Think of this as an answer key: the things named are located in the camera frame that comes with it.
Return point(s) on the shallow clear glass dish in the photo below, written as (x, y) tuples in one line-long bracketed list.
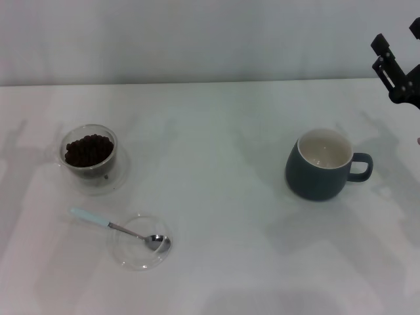
[(138, 259)]

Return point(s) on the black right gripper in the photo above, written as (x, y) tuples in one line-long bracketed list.
[(410, 88)]

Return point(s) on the double-wall clear glass cup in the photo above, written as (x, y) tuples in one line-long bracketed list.
[(98, 174)]

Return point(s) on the dark teal ceramic mug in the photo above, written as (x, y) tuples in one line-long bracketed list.
[(311, 183)]

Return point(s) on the clear glass saucer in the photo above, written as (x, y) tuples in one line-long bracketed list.
[(122, 177)]

